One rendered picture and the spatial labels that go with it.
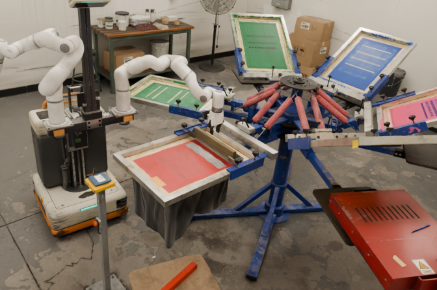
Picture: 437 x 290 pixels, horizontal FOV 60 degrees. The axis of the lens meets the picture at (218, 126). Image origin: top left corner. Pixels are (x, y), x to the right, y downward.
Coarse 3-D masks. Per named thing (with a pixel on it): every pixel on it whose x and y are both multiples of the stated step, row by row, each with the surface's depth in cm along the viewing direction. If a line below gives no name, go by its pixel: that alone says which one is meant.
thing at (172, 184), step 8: (200, 160) 251; (224, 160) 254; (208, 168) 243; (216, 168) 244; (224, 168) 245; (152, 176) 230; (160, 176) 231; (168, 176) 232; (192, 176) 234; (200, 176) 235; (168, 184) 225; (176, 184) 226; (184, 184) 226; (168, 192) 218
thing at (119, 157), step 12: (216, 132) 280; (144, 144) 255; (156, 144) 259; (228, 144) 272; (240, 144) 267; (120, 156) 240; (252, 156) 255; (132, 168) 230; (144, 180) 220; (204, 180) 226; (216, 180) 228; (156, 192) 211; (180, 192) 213; (192, 192) 218; (168, 204) 208
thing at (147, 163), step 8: (184, 144) 267; (200, 144) 269; (160, 152) 255; (168, 152) 256; (184, 152) 258; (192, 152) 259; (136, 160) 244; (144, 160) 245; (152, 160) 246; (144, 168) 237; (152, 168) 238; (160, 168) 238
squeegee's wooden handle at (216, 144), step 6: (198, 132) 267; (204, 132) 264; (204, 138) 263; (210, 138) 258; (216, 138) 257; (210, 144) 260; (216, 144) 255; (222, 144) 251; (222, 150) 251; (228, 150) 247; (234, 150) 246; (228, 156) 248; (234, 156) 246
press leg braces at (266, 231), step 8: (288, 184) 343; (256, 192) 344; (264, 192) 342; (296, 192) 350; (248, 200) 343; (272, 200) 332; (304, 200) 357; (232, 208) 349; (240, 208) 346; (272, 208) 330; (272, 216) 330; (264, 232) 324
